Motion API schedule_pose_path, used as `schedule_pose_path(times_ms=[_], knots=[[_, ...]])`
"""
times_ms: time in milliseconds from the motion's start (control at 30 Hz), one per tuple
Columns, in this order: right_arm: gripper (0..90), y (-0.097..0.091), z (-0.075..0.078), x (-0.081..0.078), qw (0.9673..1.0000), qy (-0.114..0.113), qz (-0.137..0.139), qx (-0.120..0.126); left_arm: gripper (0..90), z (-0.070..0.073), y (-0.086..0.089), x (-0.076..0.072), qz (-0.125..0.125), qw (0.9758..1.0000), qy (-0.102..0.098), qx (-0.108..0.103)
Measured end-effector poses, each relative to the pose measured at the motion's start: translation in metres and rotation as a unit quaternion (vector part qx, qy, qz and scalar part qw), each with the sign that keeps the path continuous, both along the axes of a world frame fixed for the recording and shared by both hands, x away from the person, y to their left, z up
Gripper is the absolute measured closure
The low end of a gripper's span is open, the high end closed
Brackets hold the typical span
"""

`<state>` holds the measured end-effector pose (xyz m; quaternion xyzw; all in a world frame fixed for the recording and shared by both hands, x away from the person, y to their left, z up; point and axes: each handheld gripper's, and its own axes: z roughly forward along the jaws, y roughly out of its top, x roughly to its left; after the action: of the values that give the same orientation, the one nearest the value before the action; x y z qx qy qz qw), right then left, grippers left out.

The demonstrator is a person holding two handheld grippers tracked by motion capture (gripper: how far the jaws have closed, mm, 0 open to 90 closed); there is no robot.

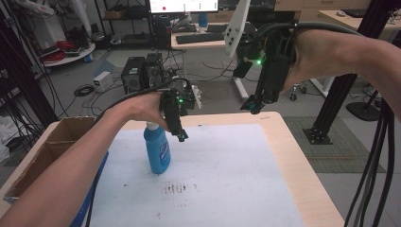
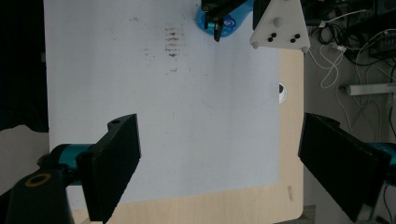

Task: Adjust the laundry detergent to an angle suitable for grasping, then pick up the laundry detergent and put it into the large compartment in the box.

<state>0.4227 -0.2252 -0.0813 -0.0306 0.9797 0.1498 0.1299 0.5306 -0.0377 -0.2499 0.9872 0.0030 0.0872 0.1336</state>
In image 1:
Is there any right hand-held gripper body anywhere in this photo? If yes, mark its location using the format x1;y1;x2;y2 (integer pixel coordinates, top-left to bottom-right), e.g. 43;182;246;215
224;0;298;106

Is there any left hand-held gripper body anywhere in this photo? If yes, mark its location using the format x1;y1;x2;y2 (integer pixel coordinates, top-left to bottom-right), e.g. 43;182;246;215
159;77;203;135

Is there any blue plastic bottle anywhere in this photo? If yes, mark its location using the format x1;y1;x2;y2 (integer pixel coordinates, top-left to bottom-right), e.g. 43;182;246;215
143;121;172;175

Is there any person's right hand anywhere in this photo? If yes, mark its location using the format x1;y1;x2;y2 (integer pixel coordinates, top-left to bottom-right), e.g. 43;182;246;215
279;27;349;96

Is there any person's left hand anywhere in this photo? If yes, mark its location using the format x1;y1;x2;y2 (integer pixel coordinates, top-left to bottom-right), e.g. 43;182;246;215
116;92;170;132

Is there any white table mat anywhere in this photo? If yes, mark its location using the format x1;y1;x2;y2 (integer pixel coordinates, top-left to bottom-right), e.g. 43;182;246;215
82;123;306;227

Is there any white-legged office desk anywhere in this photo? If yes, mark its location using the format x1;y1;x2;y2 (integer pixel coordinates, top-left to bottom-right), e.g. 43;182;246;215
169;22;251;102

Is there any black computer tower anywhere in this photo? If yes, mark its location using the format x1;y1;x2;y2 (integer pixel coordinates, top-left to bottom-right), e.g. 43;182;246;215
120;56;147;95

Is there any black keyboard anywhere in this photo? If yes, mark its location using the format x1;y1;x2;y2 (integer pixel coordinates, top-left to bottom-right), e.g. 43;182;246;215
175;31;226;45

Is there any small blue container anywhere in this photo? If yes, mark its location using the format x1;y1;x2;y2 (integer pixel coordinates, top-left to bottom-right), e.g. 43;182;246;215
198;12;209;29

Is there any small white box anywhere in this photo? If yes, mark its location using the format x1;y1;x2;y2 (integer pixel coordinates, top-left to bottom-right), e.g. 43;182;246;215
93;70;113;93

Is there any computer monitor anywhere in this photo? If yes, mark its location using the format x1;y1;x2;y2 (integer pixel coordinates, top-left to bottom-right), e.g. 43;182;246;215
148;0;219;14

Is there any grey floor mat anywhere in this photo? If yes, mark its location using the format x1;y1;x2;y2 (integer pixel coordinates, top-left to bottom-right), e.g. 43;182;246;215
282;115;387;174

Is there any light wooden desk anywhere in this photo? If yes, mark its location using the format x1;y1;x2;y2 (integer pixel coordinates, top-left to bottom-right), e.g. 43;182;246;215
317;9;401;42

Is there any black round stand base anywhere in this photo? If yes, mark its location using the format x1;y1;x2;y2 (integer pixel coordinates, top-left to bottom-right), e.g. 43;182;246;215
345;90;382;123

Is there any round white table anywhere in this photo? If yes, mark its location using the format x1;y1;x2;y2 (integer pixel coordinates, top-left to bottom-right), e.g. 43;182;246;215
40;42;96;68

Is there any brown cardboard box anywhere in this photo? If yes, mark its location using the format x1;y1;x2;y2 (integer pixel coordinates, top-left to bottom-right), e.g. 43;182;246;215
4;115;97;203

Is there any black metal rack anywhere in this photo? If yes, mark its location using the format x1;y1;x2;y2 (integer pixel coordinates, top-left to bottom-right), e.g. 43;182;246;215
0;6;60;128

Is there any open-frame computer case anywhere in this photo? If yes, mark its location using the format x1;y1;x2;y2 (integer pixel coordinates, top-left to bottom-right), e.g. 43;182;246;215
143;52;166;90

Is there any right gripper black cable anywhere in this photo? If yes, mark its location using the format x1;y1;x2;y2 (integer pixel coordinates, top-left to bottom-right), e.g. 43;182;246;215
253;20;363;42

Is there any black metal frame post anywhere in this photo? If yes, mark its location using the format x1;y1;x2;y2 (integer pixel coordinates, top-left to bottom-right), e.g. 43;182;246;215
302;0;401;146

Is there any coiled black cable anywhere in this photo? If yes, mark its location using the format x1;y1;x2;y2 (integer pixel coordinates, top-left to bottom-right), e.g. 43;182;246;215
73;83;96;97

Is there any bundle of black cables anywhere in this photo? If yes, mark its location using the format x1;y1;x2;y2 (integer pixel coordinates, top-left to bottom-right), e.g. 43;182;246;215
343;97;397;227

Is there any red cable bundle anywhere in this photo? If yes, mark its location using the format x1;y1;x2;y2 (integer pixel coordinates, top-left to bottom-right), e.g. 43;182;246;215
41;40;77;63

